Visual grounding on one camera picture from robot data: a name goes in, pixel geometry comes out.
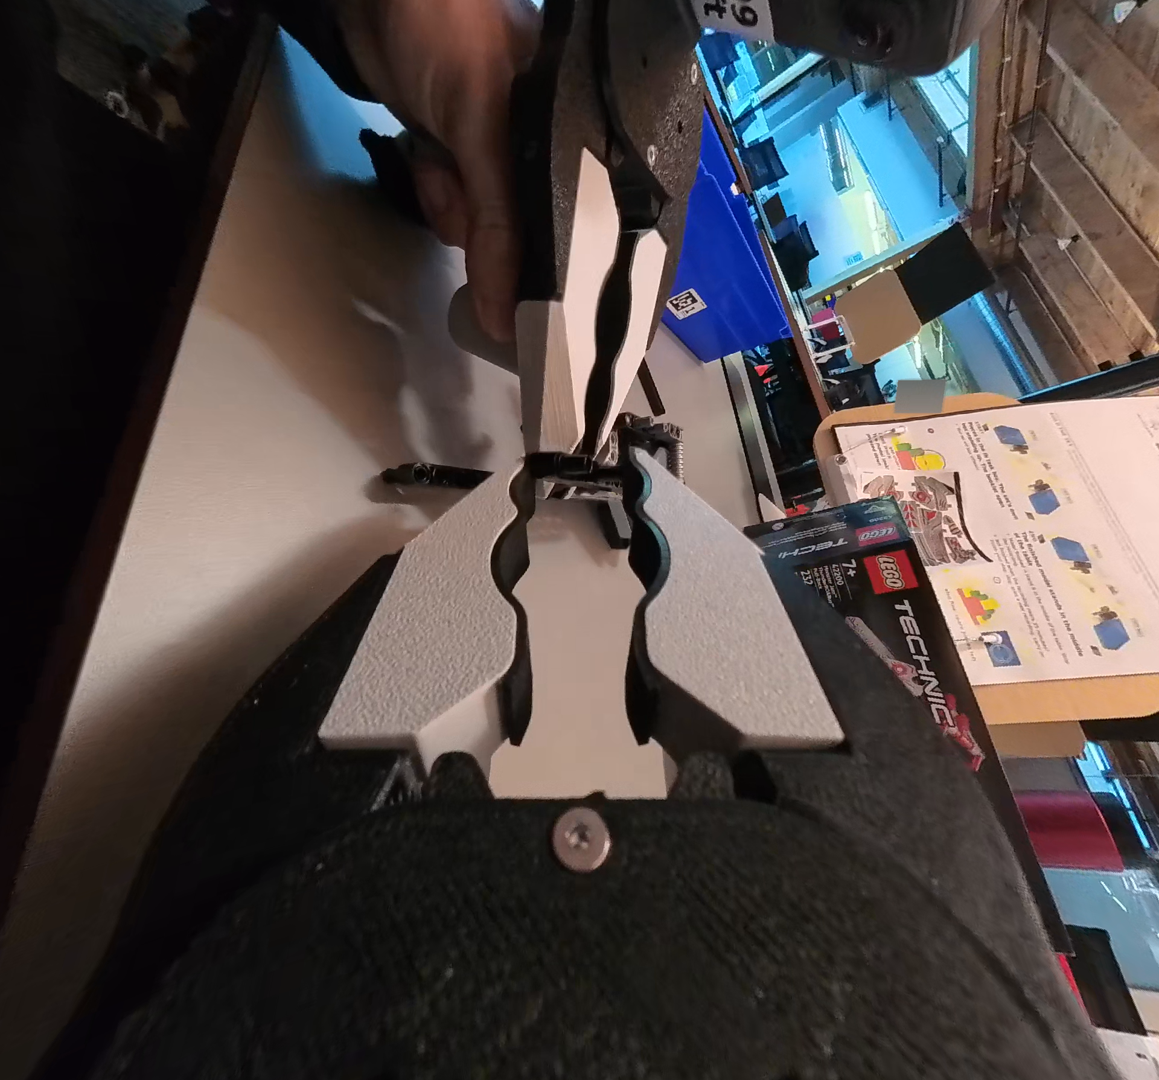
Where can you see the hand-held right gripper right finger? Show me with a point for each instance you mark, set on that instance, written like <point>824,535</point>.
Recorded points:
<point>733,646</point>

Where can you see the blue parts bin with tag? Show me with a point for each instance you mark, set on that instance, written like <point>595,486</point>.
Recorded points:
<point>723,265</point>

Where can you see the white marker tag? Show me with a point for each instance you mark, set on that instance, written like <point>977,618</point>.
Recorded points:
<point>685,304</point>

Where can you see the black toy set box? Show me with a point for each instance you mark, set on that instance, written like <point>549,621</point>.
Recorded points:
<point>905,636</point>

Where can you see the maroon tumbler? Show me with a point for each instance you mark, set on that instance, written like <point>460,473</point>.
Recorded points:
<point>1068,831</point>

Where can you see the long black pinned brick beam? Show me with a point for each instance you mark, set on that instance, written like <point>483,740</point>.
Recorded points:
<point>434,473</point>

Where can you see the person's left hand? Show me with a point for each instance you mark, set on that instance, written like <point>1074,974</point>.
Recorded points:
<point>434,83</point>

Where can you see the brown and black panel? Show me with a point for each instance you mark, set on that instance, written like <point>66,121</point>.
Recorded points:
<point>914,301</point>

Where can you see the instruction poster on board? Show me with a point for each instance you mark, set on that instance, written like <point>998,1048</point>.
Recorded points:
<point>1040,536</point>

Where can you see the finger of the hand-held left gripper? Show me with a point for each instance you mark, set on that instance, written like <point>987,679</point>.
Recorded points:
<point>644,301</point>
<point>570,310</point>

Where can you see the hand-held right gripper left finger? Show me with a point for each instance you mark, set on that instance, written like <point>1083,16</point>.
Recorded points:
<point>425,646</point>

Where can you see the grey black toy brick chassis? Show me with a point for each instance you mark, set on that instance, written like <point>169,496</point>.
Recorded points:
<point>624,483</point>

